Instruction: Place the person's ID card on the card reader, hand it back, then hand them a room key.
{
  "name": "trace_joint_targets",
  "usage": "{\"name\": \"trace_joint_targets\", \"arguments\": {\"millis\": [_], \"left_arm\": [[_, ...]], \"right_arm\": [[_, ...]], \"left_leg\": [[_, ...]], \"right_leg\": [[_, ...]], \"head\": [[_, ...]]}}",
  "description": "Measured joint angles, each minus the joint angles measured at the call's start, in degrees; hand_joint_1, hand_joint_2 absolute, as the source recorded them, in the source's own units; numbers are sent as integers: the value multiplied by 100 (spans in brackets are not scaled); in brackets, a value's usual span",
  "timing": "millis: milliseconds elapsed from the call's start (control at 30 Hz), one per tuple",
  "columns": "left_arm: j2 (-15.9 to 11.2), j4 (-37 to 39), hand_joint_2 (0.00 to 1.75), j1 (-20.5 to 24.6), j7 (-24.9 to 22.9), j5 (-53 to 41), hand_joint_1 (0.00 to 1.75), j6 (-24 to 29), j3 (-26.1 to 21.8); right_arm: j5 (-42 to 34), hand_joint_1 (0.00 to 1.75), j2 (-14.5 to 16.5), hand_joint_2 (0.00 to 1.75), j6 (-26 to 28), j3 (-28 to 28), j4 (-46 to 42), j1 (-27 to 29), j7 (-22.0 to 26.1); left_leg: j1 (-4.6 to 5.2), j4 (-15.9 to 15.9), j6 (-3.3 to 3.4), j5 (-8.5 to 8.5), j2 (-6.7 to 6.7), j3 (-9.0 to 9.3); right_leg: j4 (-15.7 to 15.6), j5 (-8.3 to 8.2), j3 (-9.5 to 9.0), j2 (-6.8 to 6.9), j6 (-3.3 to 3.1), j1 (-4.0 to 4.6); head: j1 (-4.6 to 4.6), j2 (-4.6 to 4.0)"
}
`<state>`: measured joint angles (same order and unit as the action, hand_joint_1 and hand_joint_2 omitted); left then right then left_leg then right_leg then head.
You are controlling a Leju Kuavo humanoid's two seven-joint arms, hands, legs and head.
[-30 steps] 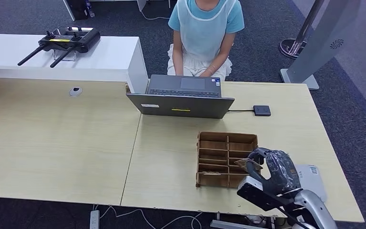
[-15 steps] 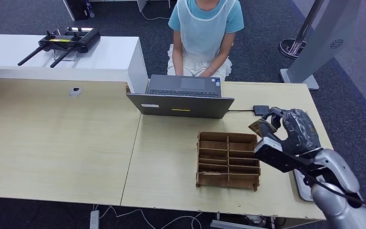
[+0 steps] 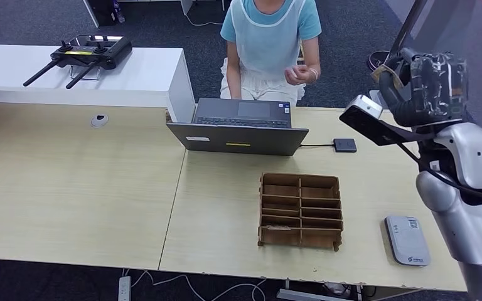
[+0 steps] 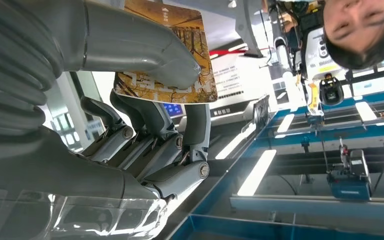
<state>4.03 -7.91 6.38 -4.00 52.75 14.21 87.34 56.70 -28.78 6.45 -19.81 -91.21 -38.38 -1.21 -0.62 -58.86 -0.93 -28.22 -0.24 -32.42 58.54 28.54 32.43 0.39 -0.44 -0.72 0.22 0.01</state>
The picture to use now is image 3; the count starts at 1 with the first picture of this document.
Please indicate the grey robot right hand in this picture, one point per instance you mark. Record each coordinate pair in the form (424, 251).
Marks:
(432, 87)

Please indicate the person's left hand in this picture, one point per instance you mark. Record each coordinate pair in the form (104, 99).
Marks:
(301, 75)

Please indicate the wooden room key card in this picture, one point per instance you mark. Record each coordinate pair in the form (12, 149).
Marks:
(384, 74)

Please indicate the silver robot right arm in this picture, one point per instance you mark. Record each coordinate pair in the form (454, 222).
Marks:
(469, 224)

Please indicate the person's left forearm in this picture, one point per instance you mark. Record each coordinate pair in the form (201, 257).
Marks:
(312, 56)

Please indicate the person's right forearm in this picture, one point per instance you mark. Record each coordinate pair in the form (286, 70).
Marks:
(233, 79)

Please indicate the person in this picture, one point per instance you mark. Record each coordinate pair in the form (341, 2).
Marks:
(266, 41)

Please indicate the wooden divided key box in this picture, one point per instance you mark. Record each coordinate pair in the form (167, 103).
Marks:
(300, 207)

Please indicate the grey card reader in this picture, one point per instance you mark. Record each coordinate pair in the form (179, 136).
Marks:
(407, 241)

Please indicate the grey kiosk stand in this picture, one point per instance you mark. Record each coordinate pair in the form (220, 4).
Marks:
(444, 25)

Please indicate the small black USB box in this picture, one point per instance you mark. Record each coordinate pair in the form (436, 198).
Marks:
(345, 145)

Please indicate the grey laptop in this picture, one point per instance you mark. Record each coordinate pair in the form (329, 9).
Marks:
(241, 140)

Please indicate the white counter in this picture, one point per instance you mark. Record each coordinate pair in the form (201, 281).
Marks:
(141, 70)

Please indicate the black remote controller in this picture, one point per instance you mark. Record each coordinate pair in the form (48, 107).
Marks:
(95, 52)

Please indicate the black computer tower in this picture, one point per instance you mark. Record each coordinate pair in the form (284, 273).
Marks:
(101, 12)

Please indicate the grey metal table foot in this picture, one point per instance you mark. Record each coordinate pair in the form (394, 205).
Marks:
(299, 295)

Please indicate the white power strip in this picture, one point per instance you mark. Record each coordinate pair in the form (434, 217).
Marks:
(124, 288)

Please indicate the metal stanchion post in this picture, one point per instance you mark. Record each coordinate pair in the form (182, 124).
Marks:
(409, 23)

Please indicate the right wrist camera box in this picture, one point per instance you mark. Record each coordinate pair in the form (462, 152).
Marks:
(365, 118)

